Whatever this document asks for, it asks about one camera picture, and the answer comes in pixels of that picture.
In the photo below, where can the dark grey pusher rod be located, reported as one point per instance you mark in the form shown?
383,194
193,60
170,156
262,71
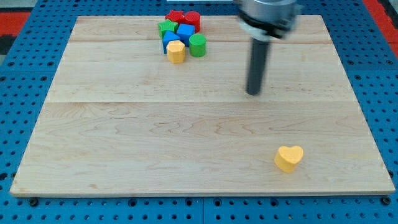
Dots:
257,64

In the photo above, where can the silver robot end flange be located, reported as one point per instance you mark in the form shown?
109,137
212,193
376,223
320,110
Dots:
263,19

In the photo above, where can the yellow heart block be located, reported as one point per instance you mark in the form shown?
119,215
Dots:
287,158

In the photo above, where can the light wooden board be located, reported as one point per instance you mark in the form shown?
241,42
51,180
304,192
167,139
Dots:
120,120

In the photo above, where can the green cylinder block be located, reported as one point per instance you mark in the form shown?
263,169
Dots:
197,45

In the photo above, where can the red cylinder block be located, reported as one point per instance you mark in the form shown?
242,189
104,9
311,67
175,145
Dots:
193,18

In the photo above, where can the blue cube block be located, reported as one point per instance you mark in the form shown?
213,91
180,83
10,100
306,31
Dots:
185,31

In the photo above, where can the yellow octagon block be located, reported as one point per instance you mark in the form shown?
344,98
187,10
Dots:
176,51

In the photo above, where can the red star block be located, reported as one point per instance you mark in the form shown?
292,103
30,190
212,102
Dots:
176,16

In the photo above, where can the blue triangle block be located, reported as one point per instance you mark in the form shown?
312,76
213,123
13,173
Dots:
168,36

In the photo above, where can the green star block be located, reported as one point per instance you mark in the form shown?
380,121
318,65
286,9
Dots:
167,25

